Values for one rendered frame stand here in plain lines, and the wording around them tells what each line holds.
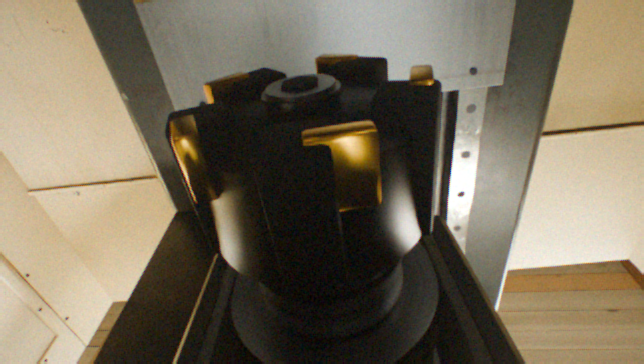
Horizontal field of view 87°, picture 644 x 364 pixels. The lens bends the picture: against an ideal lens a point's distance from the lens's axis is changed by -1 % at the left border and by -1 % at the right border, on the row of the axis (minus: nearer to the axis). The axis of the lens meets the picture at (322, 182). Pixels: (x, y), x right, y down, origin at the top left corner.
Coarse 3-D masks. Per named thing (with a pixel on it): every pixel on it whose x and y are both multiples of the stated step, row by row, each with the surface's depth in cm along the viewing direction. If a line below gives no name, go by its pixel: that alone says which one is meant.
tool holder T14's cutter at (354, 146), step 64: (320, 64) 8; (384, 64) 7; (192, 128) 5; (256, 128) 5; (320, 128) 4; (384, 128) 5; (192, 192) 5; (256, 192) 5; (320, 192) 4; (384, 192) 5; (256, 256) 5; (320, 256) 5; (384, 256) 6
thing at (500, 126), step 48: (96, 0) 47; (528, 0) 47; (144, 48) 50; (528, 48) 50; (144, 96) 54; (480, 96) 50; (528, 96) 54; (144, 144) 60; (480, 144) 59; (528, 144) 59; (480, 192) 65; (480, 240) 72
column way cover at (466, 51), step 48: (144, 0) 42; (192, 0) 43; (240, 0) 43; (288, 0) 43; (336, 0) 43; (384, 0) 43; (432, 0) 43; (480, 0) 42; (192, 48) 46; (240, 48) 46; (288, 48) 46; (336, 48) 46; (384, 48) 46; (432, 48) 46; (480, 48) 46; (192, 96) 50
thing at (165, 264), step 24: (192, 216) 63; (168, 240) 58; (192, 240) 57; (168, 264) 53; (192, 264) 53; (144, 288) 50; (168, 288) 49; (192, 288) 49; (144, 312) 46; (168, 312) 46; (192, 312) 45; (120, 336) 44; (144, 336) 43; (168, 336) 43; (96, 360) 41; (120, 360) 41; (144, 360) 40; (168, 360) 40
